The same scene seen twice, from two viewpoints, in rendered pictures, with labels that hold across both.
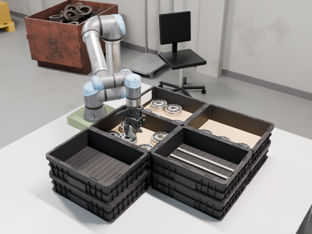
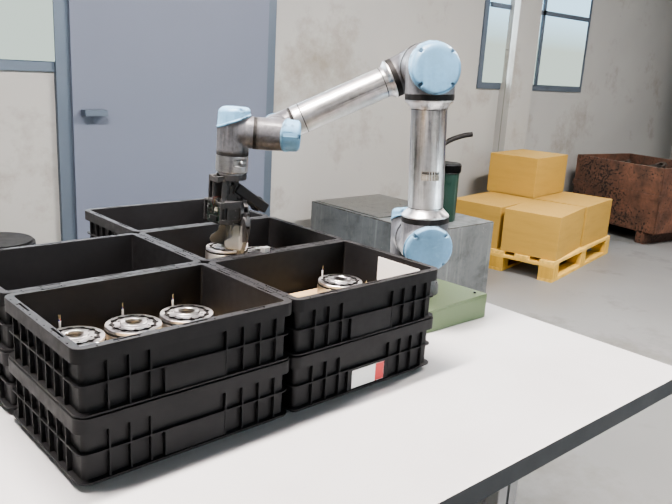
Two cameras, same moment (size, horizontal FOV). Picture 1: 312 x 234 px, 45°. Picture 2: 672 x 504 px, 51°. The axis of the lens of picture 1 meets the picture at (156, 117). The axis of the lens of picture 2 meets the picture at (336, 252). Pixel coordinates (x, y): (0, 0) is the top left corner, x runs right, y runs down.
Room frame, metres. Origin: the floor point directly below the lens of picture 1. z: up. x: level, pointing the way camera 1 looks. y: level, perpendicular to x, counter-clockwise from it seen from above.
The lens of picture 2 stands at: (2.26, -1.47, 1.33)
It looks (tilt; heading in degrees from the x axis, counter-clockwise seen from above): 15 degrees down; 102
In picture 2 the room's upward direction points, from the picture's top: 3 degrees clockwise
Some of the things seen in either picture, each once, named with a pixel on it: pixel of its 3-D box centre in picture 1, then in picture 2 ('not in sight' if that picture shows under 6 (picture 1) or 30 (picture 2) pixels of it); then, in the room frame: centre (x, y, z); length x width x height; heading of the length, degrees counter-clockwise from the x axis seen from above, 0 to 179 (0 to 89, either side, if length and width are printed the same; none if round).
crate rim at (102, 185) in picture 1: (96, 155); (177, 217); (1.45, 0.28, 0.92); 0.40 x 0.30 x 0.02; 55
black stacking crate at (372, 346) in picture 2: not in sight; (321, 340); (1.94, -0.06, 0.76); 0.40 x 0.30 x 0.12; 55
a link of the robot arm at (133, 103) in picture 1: (133, 100); (232, 164); (1.67, 0.11, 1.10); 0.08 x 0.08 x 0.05
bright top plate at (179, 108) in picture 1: (173, 108); not in sight; (2.01, -0.11, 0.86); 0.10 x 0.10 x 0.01
